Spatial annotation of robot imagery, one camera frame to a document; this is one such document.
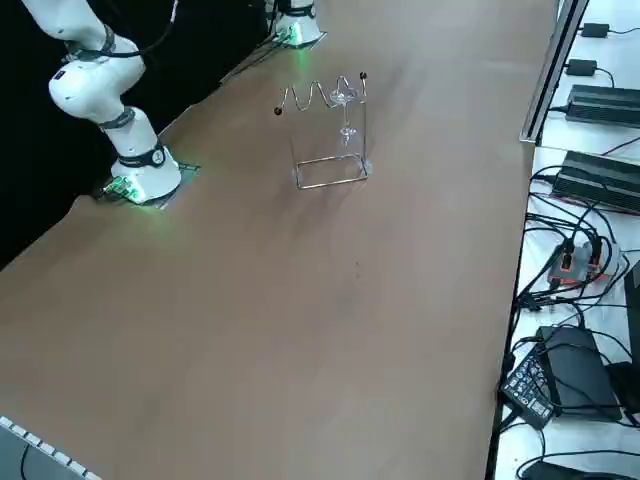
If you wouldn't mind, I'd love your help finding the clear glass goblet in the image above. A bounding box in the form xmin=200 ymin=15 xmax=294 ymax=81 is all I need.
xmin=327 ymin=74 xmax=362 ymax=151

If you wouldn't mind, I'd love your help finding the black labelled power adapter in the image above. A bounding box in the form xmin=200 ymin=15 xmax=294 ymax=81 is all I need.
xmin=501 ymin=343 xmax=565 ymax=430

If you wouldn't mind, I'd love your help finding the orange grey usb hub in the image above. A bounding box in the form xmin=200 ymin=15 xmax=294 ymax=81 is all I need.
xmin=546 ymin=238 xmax=625 ymax=290

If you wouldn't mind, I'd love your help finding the large power supply brick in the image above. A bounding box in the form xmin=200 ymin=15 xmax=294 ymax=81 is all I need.
xmin=551 ymin=148 xmax=640 ymax=217
xmin=566 ymin=83 xmax=640 ymax=130

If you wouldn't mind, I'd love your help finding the flat black box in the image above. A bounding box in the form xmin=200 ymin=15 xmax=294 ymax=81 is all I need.
xmin=536 ymin=324 xmax=625 ymax=422

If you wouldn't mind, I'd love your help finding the tall black device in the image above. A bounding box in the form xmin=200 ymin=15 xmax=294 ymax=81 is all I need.
xmin=623 ymin=258 xmax=640 ymax=362

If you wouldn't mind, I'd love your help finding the grey ridged panel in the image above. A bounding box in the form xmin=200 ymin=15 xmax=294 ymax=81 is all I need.
xmin=0 ymin=414 xmax=104 ymax=480

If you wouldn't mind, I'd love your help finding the wire goblet holder rack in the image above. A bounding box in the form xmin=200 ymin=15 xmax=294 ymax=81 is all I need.
xmin=272 ymin=71 xmax=375 ymax=192

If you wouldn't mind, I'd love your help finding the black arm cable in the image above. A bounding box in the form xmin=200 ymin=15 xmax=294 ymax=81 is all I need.
xmin=64 ymin=0 xmax=181 ymax=60

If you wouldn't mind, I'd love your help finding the aluminium camera post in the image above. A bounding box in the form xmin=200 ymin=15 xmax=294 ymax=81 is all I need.
xmin=518 ymin=0 xmax=592 ymax=147

